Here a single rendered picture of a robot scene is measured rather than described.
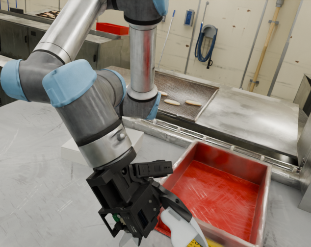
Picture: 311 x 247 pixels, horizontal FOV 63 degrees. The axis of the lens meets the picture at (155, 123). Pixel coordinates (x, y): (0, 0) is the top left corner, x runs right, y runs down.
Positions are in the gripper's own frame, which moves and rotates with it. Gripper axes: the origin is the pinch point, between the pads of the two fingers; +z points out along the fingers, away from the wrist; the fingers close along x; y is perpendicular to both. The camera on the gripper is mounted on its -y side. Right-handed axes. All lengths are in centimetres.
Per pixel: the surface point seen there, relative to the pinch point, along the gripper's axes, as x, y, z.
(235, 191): -9, -51, 27
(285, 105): 3, -143, 31
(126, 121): -59, -70, -9
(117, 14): -284, -448, -150
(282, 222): 5, -45, 37
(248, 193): -6, -53, 30
